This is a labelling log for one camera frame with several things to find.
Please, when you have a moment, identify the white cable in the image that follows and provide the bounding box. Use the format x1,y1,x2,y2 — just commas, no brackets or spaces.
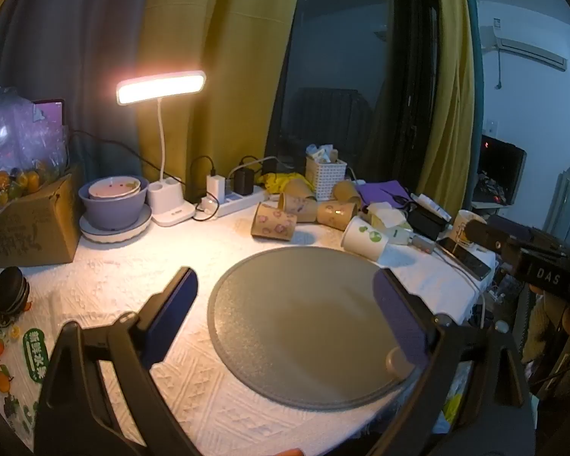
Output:
411,240,488,328

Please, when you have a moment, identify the brown printed paper cup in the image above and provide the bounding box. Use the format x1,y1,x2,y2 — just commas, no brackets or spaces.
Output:
316,201,358,228
285,177,317,199
278,192,319,223
251,202,298,241
332,180,363,207

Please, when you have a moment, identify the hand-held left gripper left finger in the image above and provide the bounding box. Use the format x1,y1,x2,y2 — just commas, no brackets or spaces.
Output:
33,267,200,456

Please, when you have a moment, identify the purple cloth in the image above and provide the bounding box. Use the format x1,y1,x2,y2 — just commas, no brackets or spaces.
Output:
358,180,414,210

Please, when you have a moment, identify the yellow curtain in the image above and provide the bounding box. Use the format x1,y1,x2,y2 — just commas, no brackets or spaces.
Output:
137,0,305,200
415,0,478,210

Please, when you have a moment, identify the white woven basket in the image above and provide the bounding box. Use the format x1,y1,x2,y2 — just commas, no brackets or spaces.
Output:
305,154,348,201

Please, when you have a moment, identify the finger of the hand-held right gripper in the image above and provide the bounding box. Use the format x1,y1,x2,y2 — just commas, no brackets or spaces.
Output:
464,218,519,253

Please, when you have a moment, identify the black round case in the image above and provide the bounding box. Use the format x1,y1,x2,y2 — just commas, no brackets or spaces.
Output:
0,266,30,317

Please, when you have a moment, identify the black phone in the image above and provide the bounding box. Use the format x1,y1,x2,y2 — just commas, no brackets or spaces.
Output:
436,237,492,282

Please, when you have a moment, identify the white plate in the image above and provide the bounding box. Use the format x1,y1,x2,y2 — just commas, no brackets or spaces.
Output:
80,204,153,245

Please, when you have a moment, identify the white textured tablecloth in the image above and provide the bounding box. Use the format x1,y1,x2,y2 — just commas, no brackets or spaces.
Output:
0,199,497,456

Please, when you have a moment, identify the person's right forearm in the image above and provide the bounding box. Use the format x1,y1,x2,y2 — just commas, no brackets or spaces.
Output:
522,286,570,400

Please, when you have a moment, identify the black box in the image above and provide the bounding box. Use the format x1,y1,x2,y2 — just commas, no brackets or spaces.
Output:
407,204,450,241

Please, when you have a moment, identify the plastic bag of oranges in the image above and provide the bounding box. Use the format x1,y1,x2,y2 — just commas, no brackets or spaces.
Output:
0,84,72,203

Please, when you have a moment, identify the yellow cloth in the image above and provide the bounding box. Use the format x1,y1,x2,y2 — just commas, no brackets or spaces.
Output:
258,172,314,195

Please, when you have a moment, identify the white mug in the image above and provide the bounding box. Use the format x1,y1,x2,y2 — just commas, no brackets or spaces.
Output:
449,209,488,248

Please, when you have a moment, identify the white air conditioner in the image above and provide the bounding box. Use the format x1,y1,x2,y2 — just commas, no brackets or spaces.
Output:
480,26,568,73

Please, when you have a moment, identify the white power strip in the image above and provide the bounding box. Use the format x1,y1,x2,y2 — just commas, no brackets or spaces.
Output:
195,185,271,217

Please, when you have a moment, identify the cardboard box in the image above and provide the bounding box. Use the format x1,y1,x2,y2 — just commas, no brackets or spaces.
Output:
0,164,84,271

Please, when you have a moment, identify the grey blue curtain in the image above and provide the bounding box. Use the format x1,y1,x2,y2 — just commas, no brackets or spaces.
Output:
0,0,160,191

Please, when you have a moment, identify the white desk lamp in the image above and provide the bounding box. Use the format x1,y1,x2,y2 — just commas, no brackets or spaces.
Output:
115,70,207,227

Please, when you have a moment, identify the tissue pack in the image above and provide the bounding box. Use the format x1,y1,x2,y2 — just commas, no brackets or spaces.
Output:
367,202,407,231

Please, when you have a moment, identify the black cable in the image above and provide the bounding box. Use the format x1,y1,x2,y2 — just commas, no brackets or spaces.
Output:
69,130,219,222

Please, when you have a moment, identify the fruit printed bag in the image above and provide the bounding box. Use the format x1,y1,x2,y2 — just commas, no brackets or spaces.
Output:
0,304,53,442

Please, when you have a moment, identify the white charger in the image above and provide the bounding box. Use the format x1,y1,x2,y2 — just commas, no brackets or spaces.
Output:
206,176,226,203

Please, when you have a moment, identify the white bowl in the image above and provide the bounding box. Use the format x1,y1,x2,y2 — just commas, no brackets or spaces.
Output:
88,177,141,199

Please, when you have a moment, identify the purple bowl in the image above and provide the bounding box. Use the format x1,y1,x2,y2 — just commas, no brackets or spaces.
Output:
78,176,150,231

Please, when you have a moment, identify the round grey mat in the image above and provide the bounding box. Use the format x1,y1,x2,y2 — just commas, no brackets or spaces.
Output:
208,246,438,410

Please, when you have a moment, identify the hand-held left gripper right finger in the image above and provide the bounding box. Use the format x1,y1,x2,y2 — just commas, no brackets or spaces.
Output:
370,268,524,456

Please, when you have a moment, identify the white tube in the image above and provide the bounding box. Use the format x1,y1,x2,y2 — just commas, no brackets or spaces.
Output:
415,193,450,217

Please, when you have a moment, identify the white cup with green print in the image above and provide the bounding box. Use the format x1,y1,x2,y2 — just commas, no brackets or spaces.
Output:
340,216,390,262

